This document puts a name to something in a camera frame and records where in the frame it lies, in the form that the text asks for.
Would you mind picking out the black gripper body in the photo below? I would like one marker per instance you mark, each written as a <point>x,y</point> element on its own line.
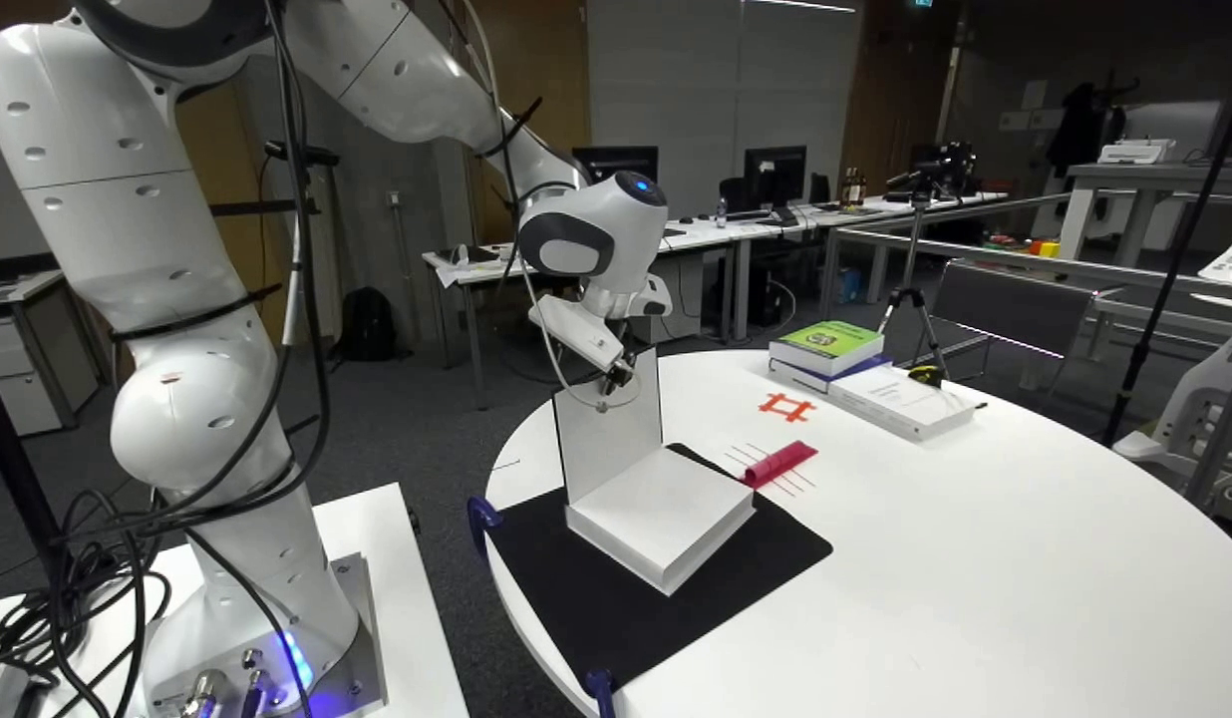
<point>611,314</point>

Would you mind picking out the dark blue star-map book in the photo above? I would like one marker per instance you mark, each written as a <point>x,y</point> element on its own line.
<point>659,519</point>

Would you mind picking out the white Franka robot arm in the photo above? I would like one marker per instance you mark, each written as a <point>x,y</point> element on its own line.
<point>135,265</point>

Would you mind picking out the white robot base platform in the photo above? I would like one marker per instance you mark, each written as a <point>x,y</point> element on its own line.
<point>401,610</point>

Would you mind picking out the blue white book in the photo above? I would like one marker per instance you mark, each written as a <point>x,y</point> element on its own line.
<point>805,375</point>

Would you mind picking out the green book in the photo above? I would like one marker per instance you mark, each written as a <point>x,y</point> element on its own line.
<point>827,343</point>

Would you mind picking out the white flat book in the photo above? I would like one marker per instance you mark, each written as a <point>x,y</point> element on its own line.
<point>914,402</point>

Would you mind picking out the black computer monitor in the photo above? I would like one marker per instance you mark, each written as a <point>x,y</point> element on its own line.
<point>614,161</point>
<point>774,173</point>

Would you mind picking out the red strip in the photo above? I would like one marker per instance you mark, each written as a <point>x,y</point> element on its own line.
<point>782,463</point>

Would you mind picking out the blue clamp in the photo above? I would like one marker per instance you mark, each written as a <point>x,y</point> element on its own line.
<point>598,694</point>
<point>481,519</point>

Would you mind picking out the black rectangular mat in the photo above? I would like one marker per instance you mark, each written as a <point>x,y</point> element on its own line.
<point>598,610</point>

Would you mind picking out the black backpack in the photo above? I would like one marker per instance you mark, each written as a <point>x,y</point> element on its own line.
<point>368,325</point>

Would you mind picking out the small yellow black object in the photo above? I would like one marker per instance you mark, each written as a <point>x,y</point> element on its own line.
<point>927,375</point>

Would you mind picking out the grey panel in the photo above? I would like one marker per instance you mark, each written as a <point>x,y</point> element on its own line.
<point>1015,303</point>

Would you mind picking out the black slanted boom pole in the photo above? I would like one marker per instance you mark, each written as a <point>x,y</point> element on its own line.
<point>1177,251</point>

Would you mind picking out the black camera tripod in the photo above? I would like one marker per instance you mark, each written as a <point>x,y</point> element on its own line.
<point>914,314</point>

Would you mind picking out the grey metal frame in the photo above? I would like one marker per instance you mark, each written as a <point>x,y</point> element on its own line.
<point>1036,251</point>

